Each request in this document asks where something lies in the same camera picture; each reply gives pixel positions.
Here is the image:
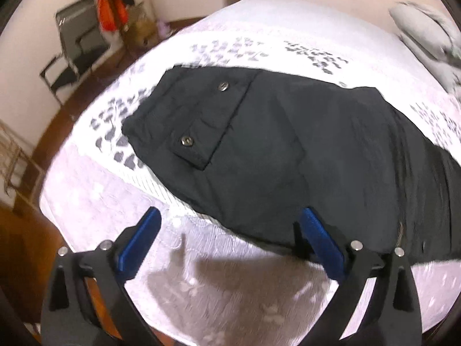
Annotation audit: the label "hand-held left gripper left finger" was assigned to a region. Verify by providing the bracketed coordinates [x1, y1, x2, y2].
[40, 207, 162, 346]

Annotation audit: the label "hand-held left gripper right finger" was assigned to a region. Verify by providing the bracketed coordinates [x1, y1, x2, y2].
[293, 207, 423, 346]

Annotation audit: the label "black pants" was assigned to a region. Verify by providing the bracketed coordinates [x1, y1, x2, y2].
[122, 65, 461, 263]

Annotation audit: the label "leaf print bedspread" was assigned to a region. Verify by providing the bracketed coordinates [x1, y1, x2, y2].
[39, 0, 461, 336]

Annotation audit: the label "light wooden rack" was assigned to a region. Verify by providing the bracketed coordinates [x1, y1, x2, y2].
[0, 119, 44, 202]

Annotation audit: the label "orange bag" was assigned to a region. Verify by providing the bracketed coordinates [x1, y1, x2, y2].
[96, 0, 129, 34]

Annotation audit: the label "wooden coat rack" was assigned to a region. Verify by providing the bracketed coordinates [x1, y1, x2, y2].
[81, 0, 145, 44]

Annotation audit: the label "grey folded quilt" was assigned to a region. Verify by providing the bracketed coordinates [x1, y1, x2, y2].
[388, 2, 461, 96]

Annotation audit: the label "black metal frame chair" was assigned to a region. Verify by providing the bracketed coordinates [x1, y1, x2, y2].
[39, 0, 109, 106]

